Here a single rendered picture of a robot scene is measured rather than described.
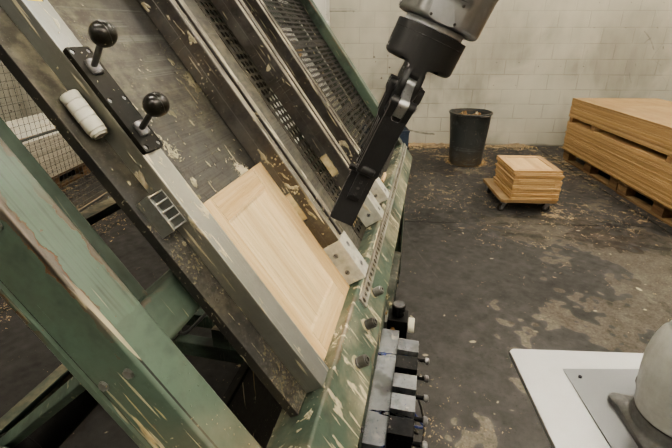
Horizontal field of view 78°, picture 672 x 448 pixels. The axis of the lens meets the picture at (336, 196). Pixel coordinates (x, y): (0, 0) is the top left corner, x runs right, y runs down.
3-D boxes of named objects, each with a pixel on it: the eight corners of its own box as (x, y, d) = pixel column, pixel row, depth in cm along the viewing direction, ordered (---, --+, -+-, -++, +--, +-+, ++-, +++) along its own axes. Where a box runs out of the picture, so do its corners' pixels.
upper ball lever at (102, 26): (89, 85, 68) (101, 42, 58) (73, 64, 67) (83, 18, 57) (110, 76, 70) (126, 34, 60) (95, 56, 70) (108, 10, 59)
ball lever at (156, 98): (136, 145, 70) (156, 115, 60) (122, 127, 70) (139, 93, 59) (155, 135, 73) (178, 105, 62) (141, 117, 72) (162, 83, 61)
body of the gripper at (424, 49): (399, 14, 46) (364, 92, 50) (402, 10, 39) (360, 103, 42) (459, 43, 47) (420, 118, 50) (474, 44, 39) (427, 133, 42)
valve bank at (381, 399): (422, 527, 87) (432, 445, 78) (354, 511, 89) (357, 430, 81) (427, 357, 132) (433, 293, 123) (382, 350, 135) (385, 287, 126)
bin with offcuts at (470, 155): (491, 169, 502) (499, 115, 479) (448, 168, 505) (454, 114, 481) (480, 157, 550) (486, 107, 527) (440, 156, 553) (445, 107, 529)
